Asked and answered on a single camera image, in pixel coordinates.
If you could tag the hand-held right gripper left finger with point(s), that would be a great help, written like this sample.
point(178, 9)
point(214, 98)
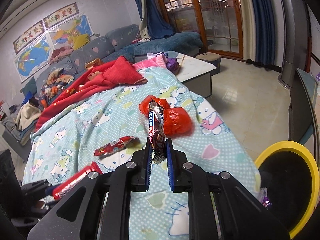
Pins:
point(149, 167)

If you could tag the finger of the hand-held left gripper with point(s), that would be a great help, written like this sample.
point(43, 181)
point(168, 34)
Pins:
point(37, 187)

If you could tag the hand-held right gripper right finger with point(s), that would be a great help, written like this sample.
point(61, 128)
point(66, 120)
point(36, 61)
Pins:
point(169, 167)

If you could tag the brown chocolate bar wrapper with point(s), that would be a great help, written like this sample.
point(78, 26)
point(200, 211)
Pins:
point(156, 135)

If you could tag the red tube packet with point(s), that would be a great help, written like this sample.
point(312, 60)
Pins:
point(75, 180)

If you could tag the black bin with yellow rim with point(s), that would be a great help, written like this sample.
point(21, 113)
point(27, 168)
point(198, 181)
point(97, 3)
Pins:
point(282, 175)

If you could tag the red snack wrapper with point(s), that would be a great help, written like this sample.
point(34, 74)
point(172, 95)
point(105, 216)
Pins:
point(112, 147)

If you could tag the red plastic bag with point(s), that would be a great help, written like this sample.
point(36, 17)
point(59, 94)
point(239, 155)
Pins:
point(177, 122)

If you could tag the cartoon cat printed bedsheet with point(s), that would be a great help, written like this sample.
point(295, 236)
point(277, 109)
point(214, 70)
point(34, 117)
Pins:
point(100, 120)

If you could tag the beige cloth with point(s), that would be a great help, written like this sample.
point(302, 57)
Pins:
point(27, 116)

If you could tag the red blanket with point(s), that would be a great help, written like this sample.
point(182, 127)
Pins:
point(117, 75)

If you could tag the white top coffee table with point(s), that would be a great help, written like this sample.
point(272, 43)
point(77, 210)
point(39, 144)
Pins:
point(197, 72)

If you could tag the teal cushion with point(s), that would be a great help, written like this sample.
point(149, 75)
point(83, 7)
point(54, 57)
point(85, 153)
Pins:
point(28, 86)

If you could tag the purple snack wrapper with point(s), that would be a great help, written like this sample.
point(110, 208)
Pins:
point(266, 200)

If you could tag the purple bag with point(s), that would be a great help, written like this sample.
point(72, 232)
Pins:
point(172, 65)

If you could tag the pink cloth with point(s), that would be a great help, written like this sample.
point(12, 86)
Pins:
point(152, 61)

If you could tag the colourful crumpled blanket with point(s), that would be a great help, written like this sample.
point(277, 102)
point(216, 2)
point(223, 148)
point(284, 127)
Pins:
point(57, 81)

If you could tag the grey round ottoman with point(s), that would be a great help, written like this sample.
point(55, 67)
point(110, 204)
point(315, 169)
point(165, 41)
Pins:
point(208, 58)

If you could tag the gold gift box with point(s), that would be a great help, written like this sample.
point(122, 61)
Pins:
point(93, 63)

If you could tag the blue-grey sofa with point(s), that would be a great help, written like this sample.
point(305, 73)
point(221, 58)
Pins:
point(100, 46)

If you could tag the pile of reddish clothes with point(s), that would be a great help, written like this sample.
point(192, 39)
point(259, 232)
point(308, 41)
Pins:
point(61, 53)

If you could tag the black glass stand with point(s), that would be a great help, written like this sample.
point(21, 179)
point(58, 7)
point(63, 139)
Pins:
point(300, 110)

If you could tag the yellow pillow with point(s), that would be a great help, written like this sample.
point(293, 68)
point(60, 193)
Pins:
point(81, 41)

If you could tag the blue and beige curtain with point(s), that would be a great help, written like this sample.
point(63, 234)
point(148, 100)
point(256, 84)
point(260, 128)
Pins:
point(152, 17)

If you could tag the wooden glass sliding door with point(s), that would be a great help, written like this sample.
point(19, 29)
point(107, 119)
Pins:
point(215, 22)

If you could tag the blue and white curtain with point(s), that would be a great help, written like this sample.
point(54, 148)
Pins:
point(261, 22)

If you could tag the purple patterned box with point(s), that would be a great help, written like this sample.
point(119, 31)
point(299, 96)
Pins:
point(318, 77)

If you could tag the silver tower air conditioner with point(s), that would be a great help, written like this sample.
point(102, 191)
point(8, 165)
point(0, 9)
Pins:
point(292, 30)

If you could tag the world map wall poster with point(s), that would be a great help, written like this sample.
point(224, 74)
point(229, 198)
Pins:
point(32, 57)

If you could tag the long calligraphy wall banner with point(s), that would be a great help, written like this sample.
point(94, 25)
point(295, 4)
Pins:
point(61, 15)
point(30, 37)

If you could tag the country map wall poster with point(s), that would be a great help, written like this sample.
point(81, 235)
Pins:
point(71, 28)

